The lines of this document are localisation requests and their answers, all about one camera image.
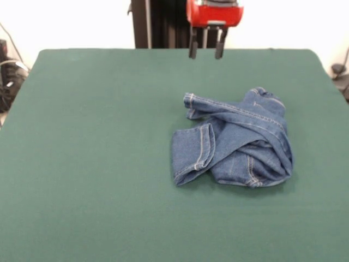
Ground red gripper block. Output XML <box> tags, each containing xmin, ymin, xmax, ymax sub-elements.
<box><xmin>186</xmin><ymin>0</ymin><xmax>245</xmax><ymax>60</ymax></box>

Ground blue denim jeans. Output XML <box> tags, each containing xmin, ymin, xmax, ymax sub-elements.
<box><xmin>171</xmin><ymin>86</ymin><xmax>294</xmax><ymax>189</ymax></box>

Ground grey wheeled chair base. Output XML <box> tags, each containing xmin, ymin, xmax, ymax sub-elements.
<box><xmin>330</xmin><ymin>63</ymin><xmax>349</xmax><ymax>103</ymax></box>

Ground dark green table cloth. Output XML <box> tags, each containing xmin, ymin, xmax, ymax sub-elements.
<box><xmin>0</xmin><ymin>48</ymin><xmax>349</xmax><ymax>262</ymax></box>

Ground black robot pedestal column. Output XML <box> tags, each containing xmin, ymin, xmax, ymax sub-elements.
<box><xmin>128</xmin><ymin>0</ymin><xmax>227</xmax><ymax>49</ymax></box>

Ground black equipment with cables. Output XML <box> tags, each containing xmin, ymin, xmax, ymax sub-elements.
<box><xmin>0</xmin><ymin>39</ymin><xmax>30</xmax><ymax>113</ymax></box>

